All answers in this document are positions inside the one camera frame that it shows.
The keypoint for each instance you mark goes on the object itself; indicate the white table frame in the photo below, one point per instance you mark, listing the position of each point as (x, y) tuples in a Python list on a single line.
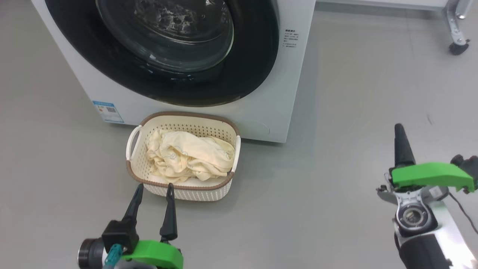
[(373, 3)]

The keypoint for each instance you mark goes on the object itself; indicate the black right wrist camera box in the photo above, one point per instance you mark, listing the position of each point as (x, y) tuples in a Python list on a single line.
[(468, 164)]

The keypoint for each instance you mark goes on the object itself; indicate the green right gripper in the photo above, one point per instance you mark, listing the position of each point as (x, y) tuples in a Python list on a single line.
[(429, 175)]

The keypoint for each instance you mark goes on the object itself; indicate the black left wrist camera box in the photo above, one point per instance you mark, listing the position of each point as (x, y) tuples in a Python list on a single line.
[(119, 233)]

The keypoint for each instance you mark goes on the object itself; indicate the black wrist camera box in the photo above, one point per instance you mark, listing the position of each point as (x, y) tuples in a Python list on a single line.
[(468, 164), (119, 233)]

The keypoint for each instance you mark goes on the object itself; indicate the cream perforated laundry basket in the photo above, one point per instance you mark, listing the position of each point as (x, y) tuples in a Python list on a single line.
[(186, 192)]

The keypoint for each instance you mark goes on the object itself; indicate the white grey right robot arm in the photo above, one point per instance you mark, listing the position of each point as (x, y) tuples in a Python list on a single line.
[(453, 231)]

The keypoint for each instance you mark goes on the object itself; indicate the silver metal table leg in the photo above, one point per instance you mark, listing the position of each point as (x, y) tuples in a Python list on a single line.
[(453, 22)]

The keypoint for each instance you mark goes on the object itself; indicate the round black glass washer door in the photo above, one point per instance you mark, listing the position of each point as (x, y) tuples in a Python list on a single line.
[(254, 56)]

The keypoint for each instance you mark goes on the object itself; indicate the white front-load washing machine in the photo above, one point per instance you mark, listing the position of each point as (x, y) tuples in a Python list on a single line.
[(261, 123)]

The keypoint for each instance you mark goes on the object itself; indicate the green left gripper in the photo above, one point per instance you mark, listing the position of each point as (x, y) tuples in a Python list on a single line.
[(160, 256)]

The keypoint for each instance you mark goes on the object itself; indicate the cream printed garment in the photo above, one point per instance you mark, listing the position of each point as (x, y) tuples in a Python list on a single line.
[(186, 153)]

